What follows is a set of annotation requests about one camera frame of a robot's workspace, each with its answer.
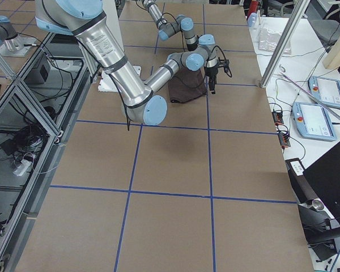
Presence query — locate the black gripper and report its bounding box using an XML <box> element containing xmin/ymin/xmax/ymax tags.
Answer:
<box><xmin>205</xmin><ymin>58</ymin><xmax>218</xmax><ymax>94</ymax></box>

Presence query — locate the brown t-shirt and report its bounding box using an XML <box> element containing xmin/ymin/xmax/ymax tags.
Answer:
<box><xmin>168</xmin><ymin>68</ymin><xmax>207</xmax><ymax>104</ymax></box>

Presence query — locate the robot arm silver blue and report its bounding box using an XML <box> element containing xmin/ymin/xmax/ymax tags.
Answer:
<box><xmin>141</xmin><ymin>1</ymin><xmax>198</xmax><ymax>52</ymax></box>
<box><xmin>35</xmin><ymin>1</ymin><xmax>220</xmax><ymax>125</ymax></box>

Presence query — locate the clear plastic bag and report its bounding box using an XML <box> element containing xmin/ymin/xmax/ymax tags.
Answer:
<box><xmin>258</xmin><ymin>28</ymin><xmax>282</xmax><ymax>52</ymax></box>

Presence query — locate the red cylinder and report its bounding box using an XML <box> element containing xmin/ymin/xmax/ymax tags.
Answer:
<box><xmin>249</xmin><ymin>0</ymin><xmax>258</xmax><ymax>14</ymax></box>

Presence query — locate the near blue teach pendant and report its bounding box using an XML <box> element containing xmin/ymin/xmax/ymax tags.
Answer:
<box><xmin>292</xmin><ymin>102</ymin><xmax>337</xmax><ymax>142</ymax></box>

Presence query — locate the blue teach pendant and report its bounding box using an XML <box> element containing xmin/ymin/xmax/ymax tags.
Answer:
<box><xmin>292</xmin><ymin>102</ymin><xmax>337</xmax><ymax>142</ymax></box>
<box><xmin>308</xmin><ymin>76</ymin><xmax>340</xmax><ymax>109</ymax></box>

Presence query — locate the brown paper table cover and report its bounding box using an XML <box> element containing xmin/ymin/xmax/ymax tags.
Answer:
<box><xmin>16</xmin><ymin>3</ymin><xmax>313</xmax><ymax>271</ymax></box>

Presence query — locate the far blue teach pendant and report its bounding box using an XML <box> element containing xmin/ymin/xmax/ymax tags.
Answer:
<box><xmin>308</xmin><ymin>76</ymin><xmax>340</xmax><ymax>109</ymax></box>

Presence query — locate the black laptop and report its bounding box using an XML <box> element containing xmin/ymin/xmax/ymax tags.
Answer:
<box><xmin>304</xmin><ymin>141</ymin><xmax>340</xmax><ymax>223</ymax></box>

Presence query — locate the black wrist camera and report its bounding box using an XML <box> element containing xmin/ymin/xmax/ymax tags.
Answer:
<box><xmin>217</xmin><ymin>57</ymin><xmax>230</xmax><ymax>73</ymax></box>

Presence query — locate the black camera cable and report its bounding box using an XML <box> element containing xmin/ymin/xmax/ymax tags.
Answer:
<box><xmin>124</xmin><ymin>45</ymin><xmax>233</xmax><ymax>132</ymax></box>

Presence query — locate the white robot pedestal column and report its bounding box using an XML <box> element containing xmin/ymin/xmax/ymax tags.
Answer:
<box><xmin>99</xmin><ymin>1</ymin><xmax>143</xmax><ymax>97</ymax></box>

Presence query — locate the aluminium frame post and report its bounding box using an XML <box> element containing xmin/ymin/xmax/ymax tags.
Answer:
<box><xmin>260</xmin><ymin>0</ymin><xmax>310</xmax><ymax>88</ymax></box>

